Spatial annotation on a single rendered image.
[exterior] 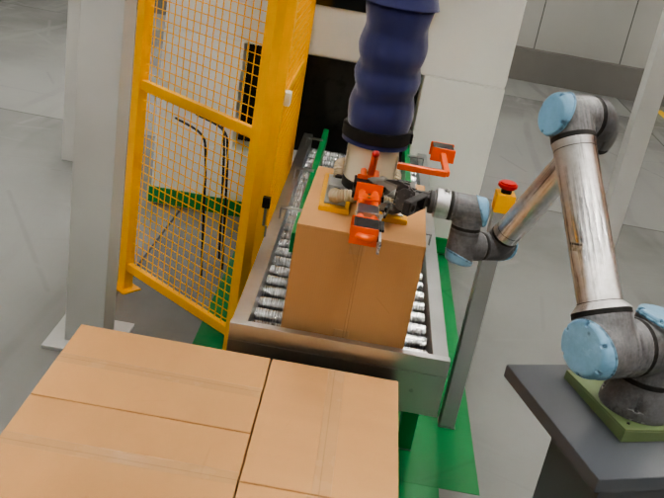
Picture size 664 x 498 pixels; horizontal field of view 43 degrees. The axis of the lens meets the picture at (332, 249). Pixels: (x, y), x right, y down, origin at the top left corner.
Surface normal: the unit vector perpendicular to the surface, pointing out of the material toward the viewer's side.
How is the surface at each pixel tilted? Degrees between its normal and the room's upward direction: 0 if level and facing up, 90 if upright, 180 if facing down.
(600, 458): 0
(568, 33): 90
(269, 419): 0
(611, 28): 90
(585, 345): 91
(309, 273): 90
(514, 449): 0
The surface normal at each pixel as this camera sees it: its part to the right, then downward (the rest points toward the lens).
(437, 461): 0.16, -0.91
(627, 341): 0.47, -0.22
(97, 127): -0.07, 0.38
